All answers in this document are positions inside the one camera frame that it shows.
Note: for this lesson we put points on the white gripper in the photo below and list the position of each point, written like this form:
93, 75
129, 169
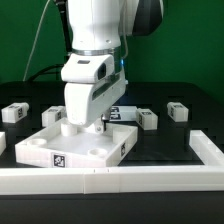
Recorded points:
85, 103

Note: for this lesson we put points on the white square table top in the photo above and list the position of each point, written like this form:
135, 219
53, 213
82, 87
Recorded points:
62, 145

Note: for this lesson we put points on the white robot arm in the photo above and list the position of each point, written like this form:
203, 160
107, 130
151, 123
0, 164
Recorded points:
100, 27

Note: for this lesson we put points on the white sheet with markers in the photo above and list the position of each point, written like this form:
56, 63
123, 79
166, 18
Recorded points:
123, 113

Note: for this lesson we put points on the white U-shaped obstacle fence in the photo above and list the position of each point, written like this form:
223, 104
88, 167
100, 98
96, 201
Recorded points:
208, 176

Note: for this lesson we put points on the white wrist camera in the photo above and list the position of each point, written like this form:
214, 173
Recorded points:
87, 69

